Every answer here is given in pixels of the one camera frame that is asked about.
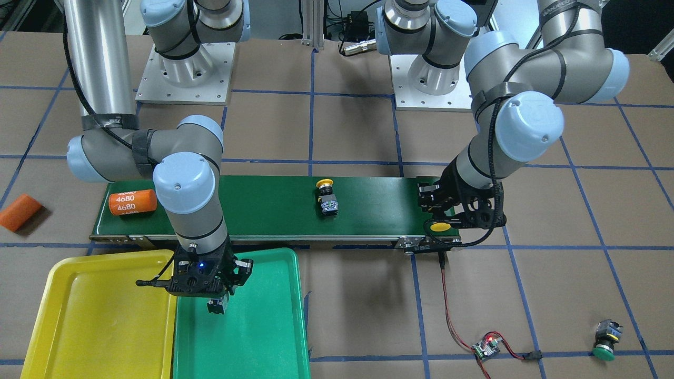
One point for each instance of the yellow plastic tray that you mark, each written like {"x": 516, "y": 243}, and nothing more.
{"x": 95, "y": 322}

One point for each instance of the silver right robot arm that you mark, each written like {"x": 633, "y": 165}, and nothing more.
{"x": 183, "y": 163}

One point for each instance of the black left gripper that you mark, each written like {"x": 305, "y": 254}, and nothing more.
{"x": 451, "y": 185}

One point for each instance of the green plastic tray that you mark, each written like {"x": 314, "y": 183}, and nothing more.
{"x": 261, "y": 333}

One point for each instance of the orange cylinder plain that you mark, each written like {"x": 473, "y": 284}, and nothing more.
{"x": 19, "y": 212}

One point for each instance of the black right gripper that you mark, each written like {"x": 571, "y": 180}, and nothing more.
{"x": 238, "y": 267}

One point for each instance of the green conveyor belt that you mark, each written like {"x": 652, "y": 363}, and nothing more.
{"x": 267, "y": 208}

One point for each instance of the orange cylinder 4680 label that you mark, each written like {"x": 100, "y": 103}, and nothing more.
{"x": 143, "y": 201}

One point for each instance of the yellow push button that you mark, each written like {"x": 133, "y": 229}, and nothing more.
{"x": 439, "y": 227}
{"x": 326, "y": 200}

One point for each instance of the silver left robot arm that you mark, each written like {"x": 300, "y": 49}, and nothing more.
{"x": 514, "y": 91}

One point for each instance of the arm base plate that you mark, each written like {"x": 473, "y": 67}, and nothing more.
{"x": 203, "y": 79}
{"x": 419, "y": 86}

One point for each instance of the small controller circuit board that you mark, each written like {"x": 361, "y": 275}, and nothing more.
{"x": 487, "y": 347}

